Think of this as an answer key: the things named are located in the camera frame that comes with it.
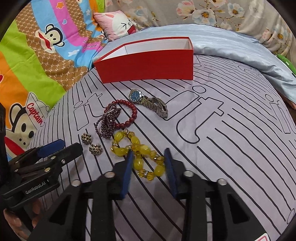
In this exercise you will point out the bronze flower brooch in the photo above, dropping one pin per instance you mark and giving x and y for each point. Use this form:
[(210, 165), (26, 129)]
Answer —
[(95, 149), (86, 138)]

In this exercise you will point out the light blue satin quilt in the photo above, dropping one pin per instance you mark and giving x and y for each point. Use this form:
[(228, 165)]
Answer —
[(218, 42)]

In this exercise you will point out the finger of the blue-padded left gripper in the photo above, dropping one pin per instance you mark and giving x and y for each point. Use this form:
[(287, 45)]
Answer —
[(33, 155), (53, 162)]

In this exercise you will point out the pink rabbit cushion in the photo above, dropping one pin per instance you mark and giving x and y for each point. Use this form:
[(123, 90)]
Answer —
[(115, 24)]

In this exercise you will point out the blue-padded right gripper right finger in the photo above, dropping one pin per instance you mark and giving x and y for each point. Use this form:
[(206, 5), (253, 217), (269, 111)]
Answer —
[(231, 217)]

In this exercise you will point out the person's left hand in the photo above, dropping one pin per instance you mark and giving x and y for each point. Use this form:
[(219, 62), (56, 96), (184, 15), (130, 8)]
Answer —
[(16, 224)]

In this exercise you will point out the silver blue-dial wristwatch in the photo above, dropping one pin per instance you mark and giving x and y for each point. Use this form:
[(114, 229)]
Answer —
[(155, 104)]

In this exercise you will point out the red open jewelry box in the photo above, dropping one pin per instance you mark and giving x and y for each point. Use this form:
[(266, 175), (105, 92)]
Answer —
[(157, 58)]

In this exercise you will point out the colourful monkey cartoon blanket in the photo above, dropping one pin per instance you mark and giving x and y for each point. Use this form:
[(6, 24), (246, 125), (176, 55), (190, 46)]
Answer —
[(49, 46)]

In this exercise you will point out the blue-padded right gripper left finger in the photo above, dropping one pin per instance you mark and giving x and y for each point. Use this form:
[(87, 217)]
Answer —
[(66, 218)]

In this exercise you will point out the garnet small bead strand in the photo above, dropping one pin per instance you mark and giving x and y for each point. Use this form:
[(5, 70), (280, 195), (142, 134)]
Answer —
[(105, 126)]

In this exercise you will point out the green plastic object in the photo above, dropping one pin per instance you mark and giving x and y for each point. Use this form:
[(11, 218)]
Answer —
[(287, 62)]

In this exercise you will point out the grey floral blanket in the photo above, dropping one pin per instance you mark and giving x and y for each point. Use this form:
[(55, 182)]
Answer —
[(254, 18)]

